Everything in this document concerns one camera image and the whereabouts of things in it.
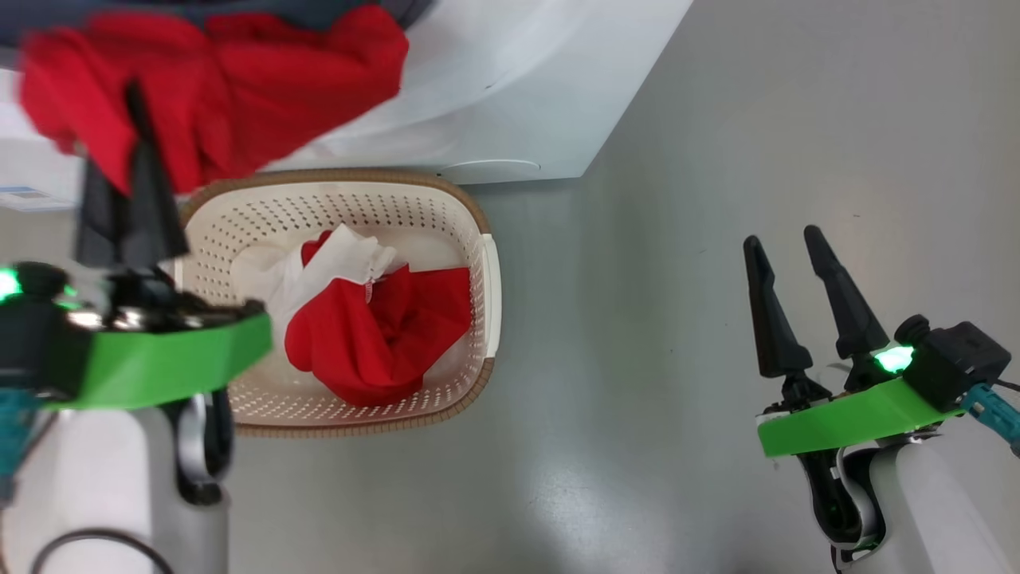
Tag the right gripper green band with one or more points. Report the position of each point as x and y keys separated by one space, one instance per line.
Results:
x=845 y=418

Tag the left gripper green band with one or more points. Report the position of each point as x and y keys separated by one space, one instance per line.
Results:
x=159 y=359

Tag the red garment white stripe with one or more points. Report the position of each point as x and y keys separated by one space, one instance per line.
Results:
x=263 y=88

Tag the red and white garment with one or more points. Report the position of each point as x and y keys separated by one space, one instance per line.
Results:
x=358 y=343

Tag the cream perforated basket brown rim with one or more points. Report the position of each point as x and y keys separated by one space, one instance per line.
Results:
x=446 y=239

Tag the white front-load washing machine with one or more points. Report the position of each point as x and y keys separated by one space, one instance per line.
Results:
x=518 y=96

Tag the blue energy label sticker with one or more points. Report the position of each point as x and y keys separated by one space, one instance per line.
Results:
x=28 y=198

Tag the round white filter cover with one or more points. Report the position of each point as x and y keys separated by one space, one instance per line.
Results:
x=494 y=167

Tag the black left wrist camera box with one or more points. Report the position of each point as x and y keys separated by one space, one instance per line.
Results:
x=32 y=335

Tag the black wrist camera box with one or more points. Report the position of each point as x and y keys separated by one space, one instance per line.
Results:
x=956 y=359
x=32 y=335

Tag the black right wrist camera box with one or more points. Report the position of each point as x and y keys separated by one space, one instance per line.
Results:
x=956 y=359

